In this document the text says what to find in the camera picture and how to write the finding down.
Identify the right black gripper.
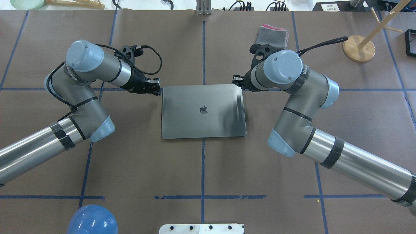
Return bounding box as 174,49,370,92
232,71,257,92

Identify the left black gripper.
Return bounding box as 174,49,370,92
125,69,162,96

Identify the silver laptop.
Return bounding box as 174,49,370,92
161,84,247,139

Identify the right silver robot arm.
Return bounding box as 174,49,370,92
232,49,415,216

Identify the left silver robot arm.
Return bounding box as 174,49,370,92
0,40,163,187

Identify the grey folded cloth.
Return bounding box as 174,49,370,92
255,24,289,51

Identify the wooden dish rack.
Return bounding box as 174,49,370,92
44,0,105,10

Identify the wooden mug tree stand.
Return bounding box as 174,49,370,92
342,0,410,63

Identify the blue desk lamp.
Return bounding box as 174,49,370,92
66,204,119,234

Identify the light green plate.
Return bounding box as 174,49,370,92
10,0,45,10

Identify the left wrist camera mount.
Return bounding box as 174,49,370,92
120,45,144,64

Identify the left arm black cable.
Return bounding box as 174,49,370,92
46,44,163,112

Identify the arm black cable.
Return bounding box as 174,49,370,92
295,36,349,56
46,44,163,112

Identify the aluminium frame post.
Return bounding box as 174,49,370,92
196,0,212,15

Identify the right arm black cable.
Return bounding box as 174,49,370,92
295,36,349,56

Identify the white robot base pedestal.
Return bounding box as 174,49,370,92
159,223,245,234

